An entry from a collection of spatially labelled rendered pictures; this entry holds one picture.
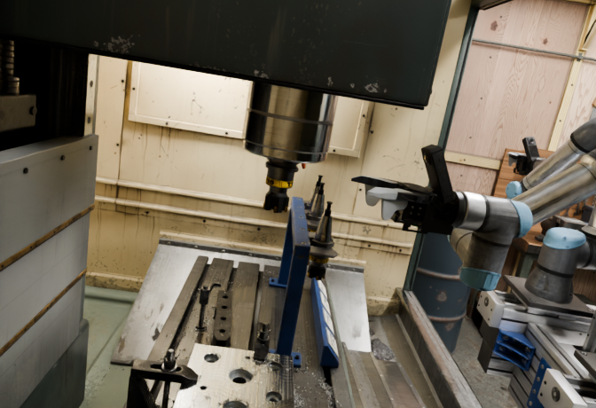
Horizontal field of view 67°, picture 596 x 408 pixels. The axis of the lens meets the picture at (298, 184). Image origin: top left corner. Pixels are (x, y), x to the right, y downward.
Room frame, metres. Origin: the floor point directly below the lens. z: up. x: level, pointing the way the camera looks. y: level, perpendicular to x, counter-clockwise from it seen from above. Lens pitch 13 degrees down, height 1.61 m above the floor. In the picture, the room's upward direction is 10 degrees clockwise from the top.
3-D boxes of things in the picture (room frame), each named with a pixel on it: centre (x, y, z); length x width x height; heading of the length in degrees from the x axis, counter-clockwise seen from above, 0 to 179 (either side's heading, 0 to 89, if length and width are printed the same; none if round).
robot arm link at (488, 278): (0.91, -0.41, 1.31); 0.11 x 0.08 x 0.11; 177
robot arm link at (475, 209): (0.88, -0.34, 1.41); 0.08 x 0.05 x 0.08; 10
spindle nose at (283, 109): (0.81, 0.03, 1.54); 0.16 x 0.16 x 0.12
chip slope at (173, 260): (1.46, 0.07, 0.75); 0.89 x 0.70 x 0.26; 94
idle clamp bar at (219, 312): (1.11, 0.14, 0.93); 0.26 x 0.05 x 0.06; 9
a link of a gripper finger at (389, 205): (0.80, -0.17, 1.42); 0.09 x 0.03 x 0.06; 125
